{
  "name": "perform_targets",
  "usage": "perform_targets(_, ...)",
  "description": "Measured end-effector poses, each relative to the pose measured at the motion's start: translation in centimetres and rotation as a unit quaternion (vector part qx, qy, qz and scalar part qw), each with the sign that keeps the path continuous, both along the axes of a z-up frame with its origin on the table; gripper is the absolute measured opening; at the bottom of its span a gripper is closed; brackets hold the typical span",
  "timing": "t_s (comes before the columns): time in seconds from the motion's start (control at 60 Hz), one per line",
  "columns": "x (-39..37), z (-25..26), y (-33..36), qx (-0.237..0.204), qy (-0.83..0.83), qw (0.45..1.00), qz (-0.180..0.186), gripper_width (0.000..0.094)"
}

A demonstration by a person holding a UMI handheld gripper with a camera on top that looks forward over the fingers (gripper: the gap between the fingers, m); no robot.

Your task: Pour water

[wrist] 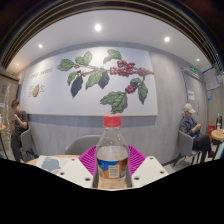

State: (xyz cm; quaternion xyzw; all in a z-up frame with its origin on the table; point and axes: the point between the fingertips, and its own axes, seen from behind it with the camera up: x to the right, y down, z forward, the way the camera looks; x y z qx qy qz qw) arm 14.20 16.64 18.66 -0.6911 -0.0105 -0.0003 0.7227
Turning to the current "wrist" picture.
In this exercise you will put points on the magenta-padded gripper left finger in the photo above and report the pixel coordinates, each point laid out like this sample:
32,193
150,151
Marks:
75,171

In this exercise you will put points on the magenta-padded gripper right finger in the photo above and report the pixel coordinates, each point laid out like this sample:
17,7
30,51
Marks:
150,170

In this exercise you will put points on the clear red-capped drink bottle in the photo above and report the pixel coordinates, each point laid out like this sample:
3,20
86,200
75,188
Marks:
112,156

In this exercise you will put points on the white paper with grey print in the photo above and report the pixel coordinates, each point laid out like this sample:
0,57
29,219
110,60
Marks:
50,163

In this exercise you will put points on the grey upholstered chair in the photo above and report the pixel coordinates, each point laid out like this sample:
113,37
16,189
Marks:
81,145

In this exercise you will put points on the grey chair with black legs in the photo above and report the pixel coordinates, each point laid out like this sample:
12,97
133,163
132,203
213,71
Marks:
184,143
26,140

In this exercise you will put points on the person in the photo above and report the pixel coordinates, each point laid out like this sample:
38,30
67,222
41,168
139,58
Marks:
19,128
191,128

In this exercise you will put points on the round wooden side table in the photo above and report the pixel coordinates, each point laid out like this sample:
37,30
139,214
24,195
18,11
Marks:
218,134

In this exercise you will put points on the dark glass bottle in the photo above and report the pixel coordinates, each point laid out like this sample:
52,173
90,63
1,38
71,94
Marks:
218,121

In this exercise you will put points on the green exit sign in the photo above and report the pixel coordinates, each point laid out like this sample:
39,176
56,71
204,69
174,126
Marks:
192,69

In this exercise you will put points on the round ceiling spotlights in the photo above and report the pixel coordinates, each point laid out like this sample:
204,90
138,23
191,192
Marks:
98,27

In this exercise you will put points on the coffee branch wall picture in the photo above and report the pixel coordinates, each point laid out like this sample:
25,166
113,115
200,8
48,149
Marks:
56,96

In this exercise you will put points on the white wall notice board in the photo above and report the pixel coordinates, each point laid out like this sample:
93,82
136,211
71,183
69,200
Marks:
211,79

